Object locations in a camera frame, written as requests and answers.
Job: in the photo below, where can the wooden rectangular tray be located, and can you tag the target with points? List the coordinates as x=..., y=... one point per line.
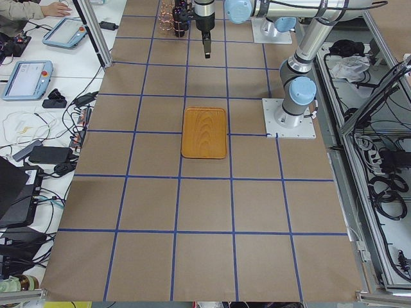
x=204, y=133

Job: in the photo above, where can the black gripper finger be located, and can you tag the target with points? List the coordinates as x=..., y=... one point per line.
x=206, y=40

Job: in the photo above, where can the black camera device on desk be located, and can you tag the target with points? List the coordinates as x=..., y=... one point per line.
x=55, y=100

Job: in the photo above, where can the copper wire bottle basket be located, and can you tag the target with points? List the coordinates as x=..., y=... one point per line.
x=165, y=16

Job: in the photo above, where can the blue teach pendant upper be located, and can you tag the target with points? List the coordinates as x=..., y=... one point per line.
x=66, y=34

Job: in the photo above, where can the black power adapter brick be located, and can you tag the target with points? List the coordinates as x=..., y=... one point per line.
x=49, y=155

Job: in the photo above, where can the person hand on desk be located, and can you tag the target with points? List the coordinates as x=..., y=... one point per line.
x=56, y=9

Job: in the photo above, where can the blue teach pendant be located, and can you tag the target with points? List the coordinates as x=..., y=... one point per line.
x=66, y=34
x=28, y=81

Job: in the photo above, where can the black laptop computer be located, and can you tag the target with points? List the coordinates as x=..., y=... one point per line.
x=19, y=187

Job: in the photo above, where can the small black power adapter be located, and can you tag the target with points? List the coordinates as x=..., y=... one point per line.
x=108, y=25

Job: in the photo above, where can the crumpled white cloth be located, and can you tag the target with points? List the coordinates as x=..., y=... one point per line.
x=350, y=68

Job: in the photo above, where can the aluminium frame post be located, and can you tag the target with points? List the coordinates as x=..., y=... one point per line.
x=89, y=19

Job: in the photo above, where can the black cloth bundle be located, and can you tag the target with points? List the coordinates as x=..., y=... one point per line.
x=347, y=48

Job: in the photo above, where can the blue teach pendant lower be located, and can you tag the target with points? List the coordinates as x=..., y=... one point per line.
x=28, y=81

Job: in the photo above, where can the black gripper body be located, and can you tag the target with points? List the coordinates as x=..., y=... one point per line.
x=205, y=23

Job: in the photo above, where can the dark wine bottle in basket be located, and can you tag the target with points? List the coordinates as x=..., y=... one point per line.
x=180, y=25

